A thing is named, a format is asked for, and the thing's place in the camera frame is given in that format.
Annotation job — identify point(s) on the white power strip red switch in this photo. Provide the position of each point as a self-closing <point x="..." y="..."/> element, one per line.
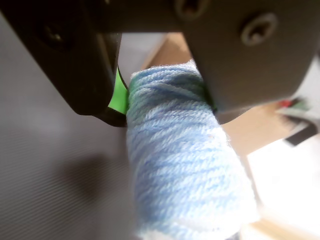
<point x="293" y="106"/>

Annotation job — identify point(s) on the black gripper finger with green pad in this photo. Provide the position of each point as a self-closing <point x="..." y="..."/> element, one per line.
<point x="250" y="62"/>
<point x="75" y="75"/>

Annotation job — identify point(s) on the black power adapter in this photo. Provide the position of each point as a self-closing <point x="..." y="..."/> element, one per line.
<point x="300" y="136"/>

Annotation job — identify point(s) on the light blue yarn-wrapped block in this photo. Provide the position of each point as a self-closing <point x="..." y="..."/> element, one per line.
<point x="185" y="155"/>

